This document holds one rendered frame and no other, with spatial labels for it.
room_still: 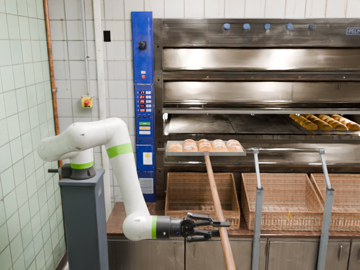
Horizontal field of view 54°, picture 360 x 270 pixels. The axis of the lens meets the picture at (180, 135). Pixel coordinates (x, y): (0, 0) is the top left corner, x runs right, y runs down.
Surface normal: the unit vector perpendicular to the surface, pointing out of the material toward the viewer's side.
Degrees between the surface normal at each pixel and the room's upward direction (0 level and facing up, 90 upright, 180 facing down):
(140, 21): 90
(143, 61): 90
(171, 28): 90
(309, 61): 69
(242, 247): 90
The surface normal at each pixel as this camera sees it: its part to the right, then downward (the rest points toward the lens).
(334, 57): -0.02, -0.09
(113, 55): -0.02, 0.25
